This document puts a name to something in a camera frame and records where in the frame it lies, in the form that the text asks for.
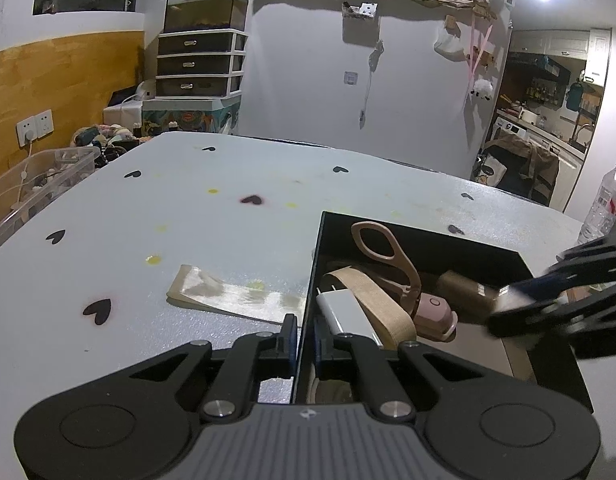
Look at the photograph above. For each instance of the pink hanging ribbon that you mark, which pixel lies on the pink hanging ribbon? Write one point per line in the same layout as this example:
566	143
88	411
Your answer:
475	55

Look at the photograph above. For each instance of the black rectangular box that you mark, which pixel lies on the black rectangular box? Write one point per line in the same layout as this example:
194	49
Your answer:
488	260

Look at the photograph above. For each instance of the square wall hook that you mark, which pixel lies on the square wall hook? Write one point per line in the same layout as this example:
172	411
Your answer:
350	77

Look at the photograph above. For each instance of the pile of stuffed toys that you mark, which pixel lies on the pile of stuffed toys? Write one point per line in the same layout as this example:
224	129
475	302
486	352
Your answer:
105	140

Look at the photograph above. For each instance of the beige clear plastic sleeve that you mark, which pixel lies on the beige clear plastic sleeve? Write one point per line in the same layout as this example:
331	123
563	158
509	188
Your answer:
213	291

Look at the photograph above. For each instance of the clear plastic storage bin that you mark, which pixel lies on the clear plastic storage bin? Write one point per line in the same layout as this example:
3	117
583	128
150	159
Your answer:
38	185

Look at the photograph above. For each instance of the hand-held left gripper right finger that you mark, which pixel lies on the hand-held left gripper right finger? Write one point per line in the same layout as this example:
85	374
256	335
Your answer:
322	347

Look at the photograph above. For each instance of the white kitchen wall cabinets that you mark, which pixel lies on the white kitchen wall cabinets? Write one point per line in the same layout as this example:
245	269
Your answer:
558	50

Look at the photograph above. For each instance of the glass fish tank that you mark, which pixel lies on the glass fish tank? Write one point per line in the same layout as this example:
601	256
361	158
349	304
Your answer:
203	7

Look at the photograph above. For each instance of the white charger plug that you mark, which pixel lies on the white charger plug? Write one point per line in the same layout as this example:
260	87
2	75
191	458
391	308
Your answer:
344	316

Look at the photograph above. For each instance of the white wall sockets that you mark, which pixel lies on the white wall sockets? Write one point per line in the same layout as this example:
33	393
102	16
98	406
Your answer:
34	127

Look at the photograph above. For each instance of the white dark drawer unit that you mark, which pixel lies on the white dark drawer unit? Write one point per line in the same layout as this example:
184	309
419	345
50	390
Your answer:
200	65

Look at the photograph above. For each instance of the white washing machine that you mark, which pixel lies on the white washing machine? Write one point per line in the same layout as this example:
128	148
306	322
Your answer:
508	127

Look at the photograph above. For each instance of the white plush sheep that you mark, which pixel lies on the white plush sheep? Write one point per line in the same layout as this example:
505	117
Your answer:
481	87

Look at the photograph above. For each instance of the chair with draped clothing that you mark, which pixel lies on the chair with draped clothing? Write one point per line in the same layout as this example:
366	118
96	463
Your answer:
523	165

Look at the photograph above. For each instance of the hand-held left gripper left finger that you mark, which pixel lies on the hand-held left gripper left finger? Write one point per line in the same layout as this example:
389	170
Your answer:
288	342

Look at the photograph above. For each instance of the clear plastic water bottle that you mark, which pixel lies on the clear plastic water bottle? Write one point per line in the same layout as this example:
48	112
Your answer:
605	200

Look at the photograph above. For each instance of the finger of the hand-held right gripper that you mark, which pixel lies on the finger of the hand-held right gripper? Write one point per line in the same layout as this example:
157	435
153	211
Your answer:
543	284
538	320

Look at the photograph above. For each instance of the white hanging bag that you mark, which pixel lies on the white hanging bag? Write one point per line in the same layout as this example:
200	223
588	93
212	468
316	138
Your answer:
448	45

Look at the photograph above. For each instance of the white appliance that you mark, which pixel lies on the white appliance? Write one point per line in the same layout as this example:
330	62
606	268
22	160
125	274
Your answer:
130	100

